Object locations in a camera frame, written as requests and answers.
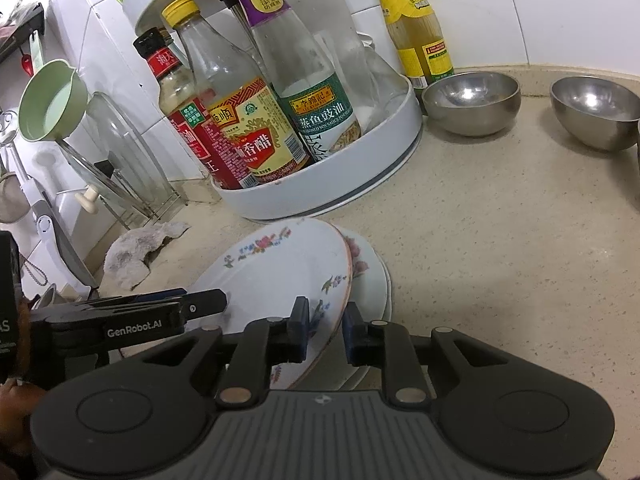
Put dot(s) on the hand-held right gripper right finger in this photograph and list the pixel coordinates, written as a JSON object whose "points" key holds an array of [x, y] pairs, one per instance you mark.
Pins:
{"points": [[352, 332]]}

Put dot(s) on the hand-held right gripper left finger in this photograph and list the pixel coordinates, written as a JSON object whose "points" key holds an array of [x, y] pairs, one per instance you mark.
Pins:
{"points": [[300, 320]]}

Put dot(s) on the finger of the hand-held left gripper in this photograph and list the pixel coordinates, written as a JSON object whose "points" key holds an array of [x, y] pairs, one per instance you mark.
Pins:
{"points": [[135, 330], [205, 305]]}

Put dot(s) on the floral white plate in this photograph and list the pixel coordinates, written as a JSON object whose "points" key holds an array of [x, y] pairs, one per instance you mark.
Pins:
{"points": [[360, 265], [280, 270]]}

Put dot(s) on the plain white plate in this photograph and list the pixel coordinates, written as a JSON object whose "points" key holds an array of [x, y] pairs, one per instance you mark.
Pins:
{"points": [[387, 290]]}

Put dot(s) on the stainless steel bowl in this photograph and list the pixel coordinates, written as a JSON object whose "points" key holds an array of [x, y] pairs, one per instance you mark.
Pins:
{"points": [[470, 105], [595, 115]]}

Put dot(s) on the person's left hand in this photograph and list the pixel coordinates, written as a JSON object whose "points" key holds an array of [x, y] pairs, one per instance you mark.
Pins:
{"points": [[15, 405]]}

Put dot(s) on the white grey kitchen tool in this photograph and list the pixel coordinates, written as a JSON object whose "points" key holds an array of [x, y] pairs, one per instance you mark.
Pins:
{"points": [[45, 220]]}

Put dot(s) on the white dish cloth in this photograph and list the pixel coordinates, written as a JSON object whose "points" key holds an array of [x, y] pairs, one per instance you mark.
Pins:
{"points": [[135, 255]]}

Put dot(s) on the glass lid white knob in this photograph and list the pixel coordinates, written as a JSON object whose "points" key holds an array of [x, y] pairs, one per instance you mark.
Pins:
{"points": [[90, 197]]}

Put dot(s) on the white two-tier condiment rack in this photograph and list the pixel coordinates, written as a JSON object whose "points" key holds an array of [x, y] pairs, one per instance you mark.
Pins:
{"points": [[350, 180]]}

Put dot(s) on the red cap soy sauce bottle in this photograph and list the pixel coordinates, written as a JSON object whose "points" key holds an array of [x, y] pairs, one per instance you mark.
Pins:
{"points": [[200, 145]]}

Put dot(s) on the yellow cap vinegar bottle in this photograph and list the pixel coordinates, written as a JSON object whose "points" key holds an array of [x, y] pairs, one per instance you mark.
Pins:
{"points": [[250, 135]]}

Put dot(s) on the green plastic ladle pot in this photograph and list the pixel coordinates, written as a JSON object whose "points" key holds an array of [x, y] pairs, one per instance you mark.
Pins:
{"points": [[50, 105]]}

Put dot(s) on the large glass pot lid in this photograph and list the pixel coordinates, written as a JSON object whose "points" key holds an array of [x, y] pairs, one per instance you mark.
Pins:
{"points": [[125, 135]]}

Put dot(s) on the purple label sauce bottle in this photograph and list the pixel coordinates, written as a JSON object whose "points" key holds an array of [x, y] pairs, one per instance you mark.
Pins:
{"points": [[320, 110]]}

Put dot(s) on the clear plastic container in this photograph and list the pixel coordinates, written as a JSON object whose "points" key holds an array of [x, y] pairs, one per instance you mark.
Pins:
{"points": [[370, 75]]}

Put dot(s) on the green bottle yellow label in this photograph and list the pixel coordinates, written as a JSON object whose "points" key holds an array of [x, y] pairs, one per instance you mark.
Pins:
{"points": [[415, 50]]}

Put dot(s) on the black wall rack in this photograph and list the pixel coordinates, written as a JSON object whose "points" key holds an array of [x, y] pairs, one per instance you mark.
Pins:
{"points": [[20, 25]]}

